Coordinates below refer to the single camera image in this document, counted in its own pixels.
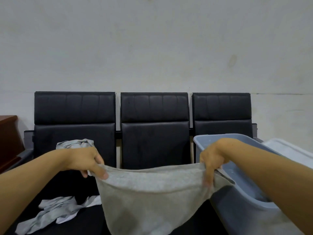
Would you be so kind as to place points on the person's left hand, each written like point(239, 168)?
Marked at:
point(83, 159)

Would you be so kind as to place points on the white bin lid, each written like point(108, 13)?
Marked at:
point(293, 151)

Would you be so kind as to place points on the blue-grey plastic bin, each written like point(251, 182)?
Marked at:
point(234, 212)

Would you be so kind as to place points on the person's right hand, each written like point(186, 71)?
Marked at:
point(216, 155)

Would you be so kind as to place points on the grey tank top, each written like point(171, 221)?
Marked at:
point(53, 210)

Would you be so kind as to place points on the black leather bench chair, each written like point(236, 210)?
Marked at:
point(154, 139)
point(220, 107)
point(73, 107)

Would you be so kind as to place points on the person's right forearm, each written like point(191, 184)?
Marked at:
point(274, 173)

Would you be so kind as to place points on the brown wooden cabinet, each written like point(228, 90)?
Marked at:
point(9, 139)

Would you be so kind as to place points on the person's left forearm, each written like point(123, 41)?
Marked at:
point(29, 181)

